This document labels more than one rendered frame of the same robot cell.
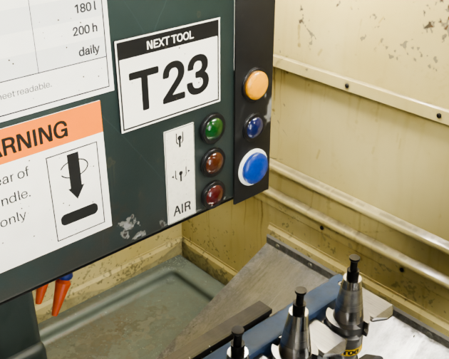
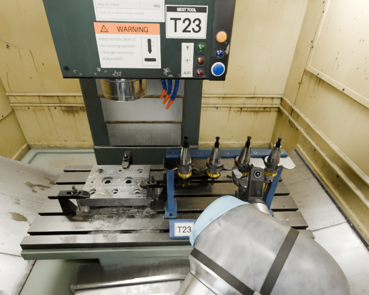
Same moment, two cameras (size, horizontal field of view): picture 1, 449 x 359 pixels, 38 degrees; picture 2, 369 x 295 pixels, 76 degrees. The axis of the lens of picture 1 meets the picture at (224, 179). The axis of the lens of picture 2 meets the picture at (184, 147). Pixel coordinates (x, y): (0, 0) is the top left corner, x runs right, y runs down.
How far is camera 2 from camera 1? 0.38 m
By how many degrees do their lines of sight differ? 33
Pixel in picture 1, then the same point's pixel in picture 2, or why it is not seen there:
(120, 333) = not seen: hidden behind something
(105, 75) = (161, 16)
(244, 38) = (218, 16)
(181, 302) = not seen: hidden behind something
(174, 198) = (184, 68)
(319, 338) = (256, 162)
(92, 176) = (155, 48)
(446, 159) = not seen: outside the picture
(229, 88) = (209, 35)
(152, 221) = (176, 73)
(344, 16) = (354, 57)
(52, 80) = (144, 12)
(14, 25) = not seen: outside the picture
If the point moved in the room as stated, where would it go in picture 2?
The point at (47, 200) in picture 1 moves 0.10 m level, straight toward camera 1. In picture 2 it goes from (140, 51) to (116, 59)
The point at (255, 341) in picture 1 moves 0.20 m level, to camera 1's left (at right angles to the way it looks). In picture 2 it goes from (233, 153) to (192, 134)
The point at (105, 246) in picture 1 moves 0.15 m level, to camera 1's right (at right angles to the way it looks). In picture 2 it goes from (158, 74) to (204, 88)
